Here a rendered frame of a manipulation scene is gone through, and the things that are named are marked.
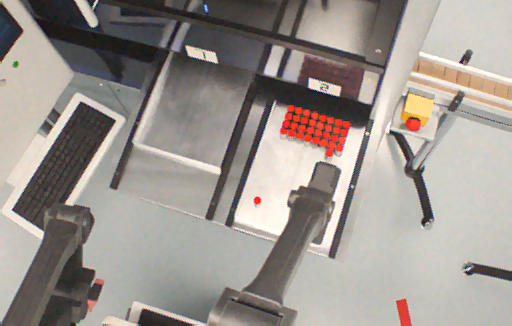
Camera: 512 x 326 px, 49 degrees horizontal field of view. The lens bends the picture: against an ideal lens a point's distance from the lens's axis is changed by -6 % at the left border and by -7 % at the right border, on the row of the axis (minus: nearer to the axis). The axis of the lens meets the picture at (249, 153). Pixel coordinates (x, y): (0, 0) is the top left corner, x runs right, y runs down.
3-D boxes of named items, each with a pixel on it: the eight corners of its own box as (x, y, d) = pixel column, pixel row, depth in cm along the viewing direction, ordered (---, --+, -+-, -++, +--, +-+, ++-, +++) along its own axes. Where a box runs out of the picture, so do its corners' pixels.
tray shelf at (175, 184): (163, 42, 179) (161, 39, 177) (388, 102, 168) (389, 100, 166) (103, 187, 165) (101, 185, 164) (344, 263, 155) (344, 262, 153)
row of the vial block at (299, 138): (281, 131, 165) (280, 125, 161) (343, 150, 162) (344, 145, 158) (278, 138, 164) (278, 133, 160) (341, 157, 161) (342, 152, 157)
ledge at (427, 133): (400, 86, 169) (401, 84, 167) (441, 99, 167) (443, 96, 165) (389, 129, 165) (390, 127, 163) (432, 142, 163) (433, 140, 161)
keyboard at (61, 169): (81, 101, 180) (79, 98, 178) (117, 120, 178) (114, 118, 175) (12, 211, 171) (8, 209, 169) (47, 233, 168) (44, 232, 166)
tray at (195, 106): (176, 42, 176) (174, 37, 173) (259, 63, 172) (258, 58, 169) (135, 145, 167) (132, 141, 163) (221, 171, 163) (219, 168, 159)
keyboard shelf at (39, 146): (60, 83, 186) (57, 80, 183) (128, 120, 180) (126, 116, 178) (-16, 201, 175) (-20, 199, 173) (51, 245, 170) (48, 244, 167)
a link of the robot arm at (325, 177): (285, 204, 111) (329, 217, 109) (304, 147, 114) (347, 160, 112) (290, 215, 122) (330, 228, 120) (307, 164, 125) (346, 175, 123)
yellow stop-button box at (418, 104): (404, 97, 158) (409, 86, 151) (429, 104, 156) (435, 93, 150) (398, 121, 155) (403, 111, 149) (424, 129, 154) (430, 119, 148)
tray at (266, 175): (275, 105, 168) (274, 100, 164) (364, 131, 164) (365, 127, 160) (235, 218, 158) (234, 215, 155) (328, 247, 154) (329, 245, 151)
